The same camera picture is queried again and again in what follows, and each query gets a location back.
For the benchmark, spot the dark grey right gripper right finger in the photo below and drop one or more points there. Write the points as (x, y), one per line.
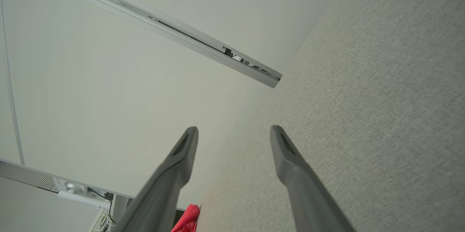
(305, 192)

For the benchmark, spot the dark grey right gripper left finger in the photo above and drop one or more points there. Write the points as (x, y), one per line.
(170, 181)

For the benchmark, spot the red shirt with white sleeves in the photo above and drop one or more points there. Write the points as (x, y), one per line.
(187, 221)

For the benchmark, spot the white floor device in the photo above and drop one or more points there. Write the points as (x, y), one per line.
(72, 188)

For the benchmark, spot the grey aluminium partition post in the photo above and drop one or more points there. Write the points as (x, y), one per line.
(203, 45)

